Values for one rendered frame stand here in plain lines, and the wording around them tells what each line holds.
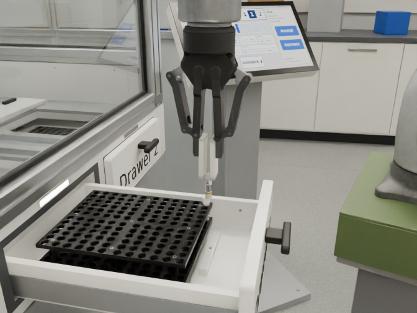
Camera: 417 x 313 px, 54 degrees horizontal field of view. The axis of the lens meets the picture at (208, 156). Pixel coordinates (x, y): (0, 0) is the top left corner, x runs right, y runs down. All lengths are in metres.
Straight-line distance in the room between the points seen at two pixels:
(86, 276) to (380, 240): 0.51
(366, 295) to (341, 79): 2.73
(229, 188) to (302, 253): 0.67
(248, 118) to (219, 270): 1.03
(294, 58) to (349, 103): 2.07
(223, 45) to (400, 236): 0.46
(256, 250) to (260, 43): 1.09
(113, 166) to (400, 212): 0.55
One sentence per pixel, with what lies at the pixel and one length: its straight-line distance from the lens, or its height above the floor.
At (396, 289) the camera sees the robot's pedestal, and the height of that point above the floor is 0.67.
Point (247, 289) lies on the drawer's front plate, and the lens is 0.49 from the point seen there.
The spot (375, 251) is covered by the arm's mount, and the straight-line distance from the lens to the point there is 0.82.
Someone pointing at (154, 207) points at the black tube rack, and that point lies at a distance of 0.70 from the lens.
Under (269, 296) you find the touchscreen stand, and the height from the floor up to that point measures 0.03.
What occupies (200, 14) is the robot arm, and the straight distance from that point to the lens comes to 0.57.
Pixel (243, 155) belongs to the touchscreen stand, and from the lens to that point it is 1.65.
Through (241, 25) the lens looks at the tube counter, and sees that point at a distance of 1.55.
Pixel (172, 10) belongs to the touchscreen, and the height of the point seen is 1.17.
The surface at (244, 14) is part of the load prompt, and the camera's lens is 1.59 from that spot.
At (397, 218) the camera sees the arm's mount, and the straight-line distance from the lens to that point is 0.81.
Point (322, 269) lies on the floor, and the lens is 2.10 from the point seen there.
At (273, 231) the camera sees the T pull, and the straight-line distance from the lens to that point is 0.61.
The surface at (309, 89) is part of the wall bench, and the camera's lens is 3.55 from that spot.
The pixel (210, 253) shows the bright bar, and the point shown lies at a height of 0.85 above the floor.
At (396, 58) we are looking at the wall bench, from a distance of 3.61.
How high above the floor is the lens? 1.24
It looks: 22 degrees down
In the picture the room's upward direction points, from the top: straight up
